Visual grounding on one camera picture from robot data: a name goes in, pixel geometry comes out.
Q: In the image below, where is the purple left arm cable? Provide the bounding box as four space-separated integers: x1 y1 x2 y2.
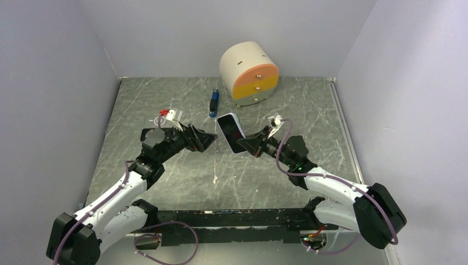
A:
52 111 200 265

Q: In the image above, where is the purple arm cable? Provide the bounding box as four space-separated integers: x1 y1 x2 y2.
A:
52 111 200 265
275 118 400 256

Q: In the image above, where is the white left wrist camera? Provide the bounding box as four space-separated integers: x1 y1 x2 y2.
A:
159 108 182 131

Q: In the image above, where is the blue black stapler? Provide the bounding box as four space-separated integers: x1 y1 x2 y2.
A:
209 89 219 118

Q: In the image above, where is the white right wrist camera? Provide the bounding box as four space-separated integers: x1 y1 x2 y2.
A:
268 114 284 138

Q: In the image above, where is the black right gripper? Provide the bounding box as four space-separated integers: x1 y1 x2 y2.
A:
237 126 294 168

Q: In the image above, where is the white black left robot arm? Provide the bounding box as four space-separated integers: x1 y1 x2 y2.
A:
46 124 218 264

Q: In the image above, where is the round beige drawer cabinet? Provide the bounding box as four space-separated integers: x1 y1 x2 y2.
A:
219 41 279 108

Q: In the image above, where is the black base bar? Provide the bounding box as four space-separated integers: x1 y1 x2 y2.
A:
134 208 338 246

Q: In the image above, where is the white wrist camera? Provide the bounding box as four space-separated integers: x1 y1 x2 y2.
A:
268 114 284 138
159 108 182 131

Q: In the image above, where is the phone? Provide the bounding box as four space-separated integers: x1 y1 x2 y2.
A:
216 113 246 154
140 128 158 142

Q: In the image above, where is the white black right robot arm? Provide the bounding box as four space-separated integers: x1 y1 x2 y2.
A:
236 126 407 249

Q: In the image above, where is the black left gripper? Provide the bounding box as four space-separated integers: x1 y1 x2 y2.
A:
157 120 217 164

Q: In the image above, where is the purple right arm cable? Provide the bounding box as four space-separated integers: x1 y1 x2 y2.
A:
275 118 400 256

